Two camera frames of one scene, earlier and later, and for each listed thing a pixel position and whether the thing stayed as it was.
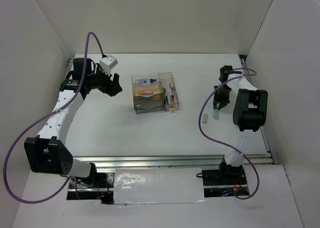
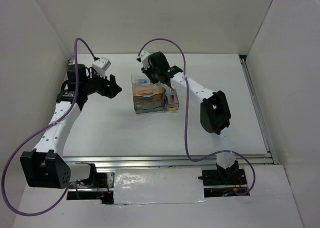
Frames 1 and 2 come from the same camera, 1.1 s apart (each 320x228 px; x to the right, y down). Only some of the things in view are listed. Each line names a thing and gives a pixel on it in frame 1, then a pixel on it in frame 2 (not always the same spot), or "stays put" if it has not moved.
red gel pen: (172, 91) stays put
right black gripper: (223, 102) -> (147, 72)
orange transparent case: (145, 92) stays put
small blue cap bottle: (145, 81) stays put
